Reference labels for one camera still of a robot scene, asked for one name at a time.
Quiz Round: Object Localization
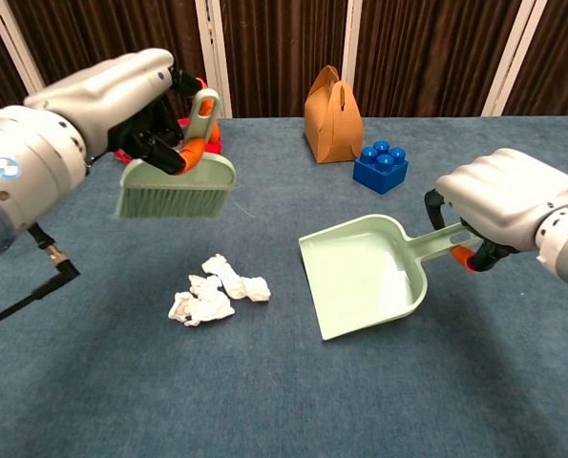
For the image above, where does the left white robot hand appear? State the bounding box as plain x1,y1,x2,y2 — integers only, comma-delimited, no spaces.
23,47,218,177

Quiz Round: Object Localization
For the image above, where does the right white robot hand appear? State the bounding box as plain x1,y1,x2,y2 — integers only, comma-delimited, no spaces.
424,147,568,274

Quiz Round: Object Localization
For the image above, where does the mint green hand broom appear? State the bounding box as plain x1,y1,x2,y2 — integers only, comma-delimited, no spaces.
115,88,239,220

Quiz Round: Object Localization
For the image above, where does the mint green dustpan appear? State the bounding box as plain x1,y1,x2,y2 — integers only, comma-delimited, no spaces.
298,214,480,342

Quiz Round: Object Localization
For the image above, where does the blue toy building block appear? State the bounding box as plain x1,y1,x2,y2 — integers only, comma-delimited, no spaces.
352,139,410,196

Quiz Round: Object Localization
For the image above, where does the brown paper gift box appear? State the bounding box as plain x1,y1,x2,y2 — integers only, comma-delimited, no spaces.
304,65,365,165

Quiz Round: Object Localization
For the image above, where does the white partition frame post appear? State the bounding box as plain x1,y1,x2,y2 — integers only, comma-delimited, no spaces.
0,0,46,94
340,0,366,118
195,0,233,119
481,0,550,117

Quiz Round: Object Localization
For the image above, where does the red fabric ribbon strap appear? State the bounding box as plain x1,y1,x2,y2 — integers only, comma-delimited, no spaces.
113,116,224,166

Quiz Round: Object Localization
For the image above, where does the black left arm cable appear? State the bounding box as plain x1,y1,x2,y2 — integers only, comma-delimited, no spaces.
0,221,82,335

